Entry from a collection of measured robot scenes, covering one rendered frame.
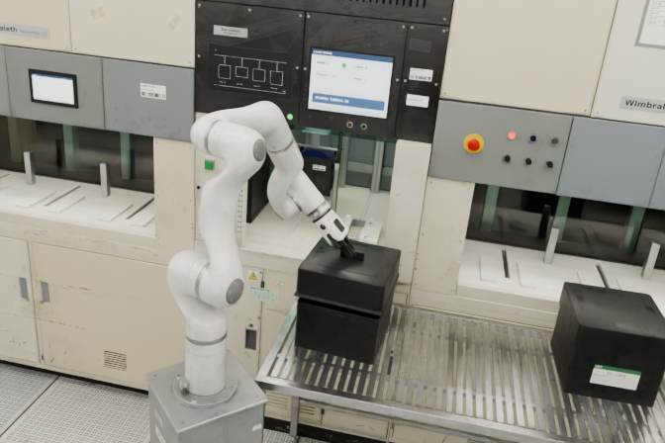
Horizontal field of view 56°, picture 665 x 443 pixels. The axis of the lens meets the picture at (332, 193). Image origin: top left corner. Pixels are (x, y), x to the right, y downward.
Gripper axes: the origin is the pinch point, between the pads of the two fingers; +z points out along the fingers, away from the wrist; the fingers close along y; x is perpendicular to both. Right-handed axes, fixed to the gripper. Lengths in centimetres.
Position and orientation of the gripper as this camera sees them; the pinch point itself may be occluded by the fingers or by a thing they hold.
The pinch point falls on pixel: (349, 251)
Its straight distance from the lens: 206.6
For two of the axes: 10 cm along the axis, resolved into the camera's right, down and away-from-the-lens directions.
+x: -7.4, 5.3, 4.2
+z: 6.1, 7.8, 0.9
